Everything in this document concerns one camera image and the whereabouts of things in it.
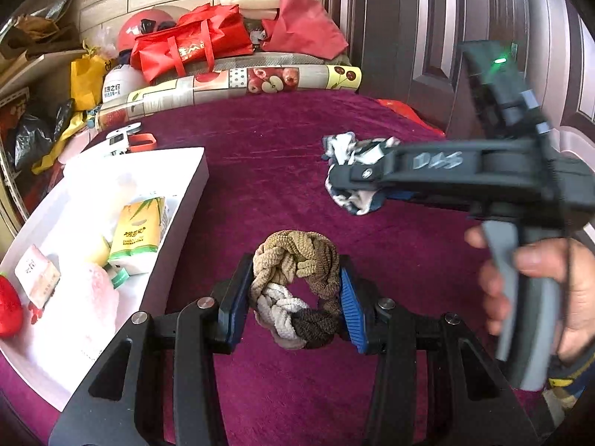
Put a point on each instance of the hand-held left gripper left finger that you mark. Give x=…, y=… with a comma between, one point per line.
x=237, y=306

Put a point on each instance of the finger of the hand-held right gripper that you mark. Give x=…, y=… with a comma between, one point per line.
x=432, y=200
x=432, y=162

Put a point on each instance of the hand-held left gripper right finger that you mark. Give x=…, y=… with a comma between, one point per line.
x=353, y=311

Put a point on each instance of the brown beige braided scrunchie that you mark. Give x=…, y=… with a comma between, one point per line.
x=288, y=246

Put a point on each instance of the white box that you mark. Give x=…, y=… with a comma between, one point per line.
x=153, y=297

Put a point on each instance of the black white patterned cloth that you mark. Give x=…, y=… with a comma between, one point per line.
x=344, y=148

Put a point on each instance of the yellow green tissue packet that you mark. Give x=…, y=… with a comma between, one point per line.
x=139, y=232

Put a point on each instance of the pink fluffy plush toy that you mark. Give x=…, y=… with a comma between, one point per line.
x=88, y=292

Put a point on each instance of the pink tissue packet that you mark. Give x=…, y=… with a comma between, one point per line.
x=37, y=274

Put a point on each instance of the red apple plush toy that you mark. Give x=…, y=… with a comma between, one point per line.
x=9, y=306

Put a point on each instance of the person's right hand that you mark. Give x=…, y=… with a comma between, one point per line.
x=581, y=297

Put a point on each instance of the orange plastic bag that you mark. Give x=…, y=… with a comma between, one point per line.
x=399, y=109

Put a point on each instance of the brown wooden door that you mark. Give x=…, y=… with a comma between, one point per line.
x=418, y=32

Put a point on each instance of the magenta velvet tablecloth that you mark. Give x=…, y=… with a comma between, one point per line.
x=279, y=172

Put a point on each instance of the fruit printed rolled mat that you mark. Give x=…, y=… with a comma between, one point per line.
x=279, y=79

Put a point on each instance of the red cloth bag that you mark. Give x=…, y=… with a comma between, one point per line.
x=302, y=28

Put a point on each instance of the white orange hand tool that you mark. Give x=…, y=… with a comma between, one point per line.
x=139, y=141

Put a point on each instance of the white labelled jar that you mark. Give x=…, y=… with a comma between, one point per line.
x=116, y=86

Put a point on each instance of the black plastic bag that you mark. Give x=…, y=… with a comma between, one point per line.
x=32, y=139

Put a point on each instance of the red shopping bag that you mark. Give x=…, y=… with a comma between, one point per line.
x=195, y=42

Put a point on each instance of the yellow bag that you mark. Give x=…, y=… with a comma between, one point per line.
x=86, y=79

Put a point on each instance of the red helmet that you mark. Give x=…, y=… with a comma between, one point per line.
x=139, y=28

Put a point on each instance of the brown cardboard pieces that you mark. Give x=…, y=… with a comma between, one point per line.
x=37, y=37

